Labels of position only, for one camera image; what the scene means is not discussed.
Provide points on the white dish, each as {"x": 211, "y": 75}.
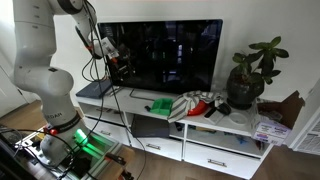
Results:
{"x": 238, "y": 118}

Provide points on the dark blue flat box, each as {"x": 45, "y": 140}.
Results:
{"x": 95, "y": 90}

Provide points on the black flat screen television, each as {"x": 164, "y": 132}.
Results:
{"x": 175, "y": 56}

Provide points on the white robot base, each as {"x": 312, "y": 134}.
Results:
{"x": 84, "y": 155}

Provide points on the red bowl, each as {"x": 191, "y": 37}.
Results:
{"x": 200, "y": 108}

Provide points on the small black toy car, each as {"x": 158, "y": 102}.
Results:
{"x": 148, "y": 108}

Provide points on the white tv stand cabinet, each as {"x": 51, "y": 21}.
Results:
{"x": 225, "y": 146}

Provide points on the white purple carton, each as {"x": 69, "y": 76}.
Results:
{"x": 269, "y": 131}

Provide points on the striped cloth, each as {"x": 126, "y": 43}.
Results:
{"x": 189, "y": 100}

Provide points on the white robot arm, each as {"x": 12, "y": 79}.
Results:
{"x": 33, "y": 72}

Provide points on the potted green plant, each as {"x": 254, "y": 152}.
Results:
{"x": 247, "y": 80}

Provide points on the green plastic tray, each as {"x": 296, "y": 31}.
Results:
{"x": 162, "y": 106}

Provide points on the brown cardboard box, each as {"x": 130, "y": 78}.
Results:
{"x": 288, "y": 108}

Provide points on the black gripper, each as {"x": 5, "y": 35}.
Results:
{"x": 121, "y": 66}

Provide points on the black remote control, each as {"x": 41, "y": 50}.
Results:
{"x": 224, "y": 109}

